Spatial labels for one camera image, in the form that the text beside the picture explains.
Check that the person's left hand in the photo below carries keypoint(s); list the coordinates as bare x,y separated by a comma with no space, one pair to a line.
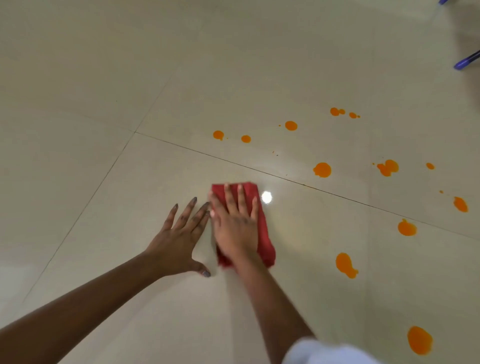
174,251

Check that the person's right hand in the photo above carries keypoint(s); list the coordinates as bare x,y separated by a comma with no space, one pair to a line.
236,236

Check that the red cleaning cloth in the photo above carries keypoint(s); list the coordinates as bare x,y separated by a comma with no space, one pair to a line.
267,247

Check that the orange liquid spill drops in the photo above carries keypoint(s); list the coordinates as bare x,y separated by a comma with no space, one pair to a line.
419,339

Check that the person's left forearm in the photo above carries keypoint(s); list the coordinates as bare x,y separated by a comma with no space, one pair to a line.
75,318

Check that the person's right forearm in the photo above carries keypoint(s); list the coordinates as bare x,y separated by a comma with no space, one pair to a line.
273,311

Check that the cream tiled floor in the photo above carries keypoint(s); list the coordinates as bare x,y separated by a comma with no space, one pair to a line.
93,93

